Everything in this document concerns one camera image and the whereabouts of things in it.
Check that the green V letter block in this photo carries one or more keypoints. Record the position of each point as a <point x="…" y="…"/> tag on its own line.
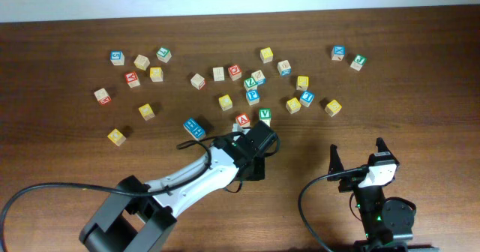
<point x="265" y="114"/>

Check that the yellow o block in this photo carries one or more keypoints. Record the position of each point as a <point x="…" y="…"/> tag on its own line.
<point x="146" y="112"/>
<point x="116" y="137"/>

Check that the yellow G letter block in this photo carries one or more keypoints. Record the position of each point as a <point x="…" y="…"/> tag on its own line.
<point x="156" y="74"/>

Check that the blue X letter block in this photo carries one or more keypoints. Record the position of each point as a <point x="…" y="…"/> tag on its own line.
<point x="338" y="52"/>

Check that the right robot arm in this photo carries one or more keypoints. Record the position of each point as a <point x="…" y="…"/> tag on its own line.
<point x="387" y="222"/>

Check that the yellow block right centre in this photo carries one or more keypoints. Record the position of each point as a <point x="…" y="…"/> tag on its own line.
<point x="302" y="83"/>

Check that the tan feather blue L block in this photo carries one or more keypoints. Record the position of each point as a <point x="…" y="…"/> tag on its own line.
<point x="259" y="77"/>

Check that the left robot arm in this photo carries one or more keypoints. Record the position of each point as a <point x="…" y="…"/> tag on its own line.
<point x="143" y="216"/>

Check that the tan I side block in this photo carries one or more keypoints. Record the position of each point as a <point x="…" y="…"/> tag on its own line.
<point x="218" y="74"/>

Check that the yellow S block right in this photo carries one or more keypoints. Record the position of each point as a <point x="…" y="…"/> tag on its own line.
<point x="332" y="108"/>

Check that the green J letter block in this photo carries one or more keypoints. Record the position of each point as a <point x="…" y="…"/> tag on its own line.
<point x="358" y="62"/>

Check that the yellow block top centre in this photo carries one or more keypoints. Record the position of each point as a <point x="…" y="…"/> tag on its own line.
<point x="266" y="55"/>

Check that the tan block red edge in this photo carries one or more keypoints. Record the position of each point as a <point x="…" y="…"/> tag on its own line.
<point x="198" y="81"/>

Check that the plain tan wooden block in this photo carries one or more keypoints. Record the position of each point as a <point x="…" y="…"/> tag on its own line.
<point x="141" y="62"/>

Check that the tan block red side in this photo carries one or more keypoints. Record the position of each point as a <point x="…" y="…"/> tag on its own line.
<point x="102" y="96"/>

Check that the blue S letter block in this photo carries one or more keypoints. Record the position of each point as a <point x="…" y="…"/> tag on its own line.
<point x="117" y="58"/>

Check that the green L letter block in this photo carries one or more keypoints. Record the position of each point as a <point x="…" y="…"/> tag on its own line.
<point x="164" y="54"/>

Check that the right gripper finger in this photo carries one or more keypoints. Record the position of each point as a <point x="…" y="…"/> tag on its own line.
<point x="335" y="166"/>
<point x="382" y="148"/>

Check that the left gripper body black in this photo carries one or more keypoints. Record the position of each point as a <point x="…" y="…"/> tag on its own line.
<point x="259" y="173"/>

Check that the plain white wooden block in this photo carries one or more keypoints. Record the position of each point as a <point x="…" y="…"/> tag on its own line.
<point x="267" y="122"/>

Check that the yellow C letter block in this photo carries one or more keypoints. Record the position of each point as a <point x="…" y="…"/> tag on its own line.
<point x="225" y="102"/>

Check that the blue P letter block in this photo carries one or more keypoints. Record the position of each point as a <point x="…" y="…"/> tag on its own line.
<point x="252" y="97"/>

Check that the yellow O block lower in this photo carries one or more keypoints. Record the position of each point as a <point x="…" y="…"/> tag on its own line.
<point x="116" y="137"/>

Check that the tan block blue D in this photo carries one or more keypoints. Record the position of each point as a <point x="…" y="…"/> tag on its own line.
<point x="284" y="68"/>

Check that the green Z letter block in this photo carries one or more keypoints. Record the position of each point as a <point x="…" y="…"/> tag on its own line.
<point x="250" y="84"/>

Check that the red O letter block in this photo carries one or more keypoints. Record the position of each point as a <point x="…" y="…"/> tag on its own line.
<point x="235" y="72"/>

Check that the yellow O block upper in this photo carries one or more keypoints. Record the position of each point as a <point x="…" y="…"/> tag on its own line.
<point x="146" y="112"/>

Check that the blue double block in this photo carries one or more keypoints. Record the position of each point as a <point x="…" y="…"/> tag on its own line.
<point x="194" y="129"/>

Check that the blue I letter block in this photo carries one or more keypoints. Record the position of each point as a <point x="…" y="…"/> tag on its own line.
<point x="306" y="98"/>

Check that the yellow E letter block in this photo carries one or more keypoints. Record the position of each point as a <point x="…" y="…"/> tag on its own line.
<point x="293" y="105"/>

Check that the red letter block far left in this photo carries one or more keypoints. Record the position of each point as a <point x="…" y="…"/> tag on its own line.
<point x="132" y="79"/>

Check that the red A letter block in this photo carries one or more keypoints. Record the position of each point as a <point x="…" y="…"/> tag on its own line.
<point x="243" y="120"/>

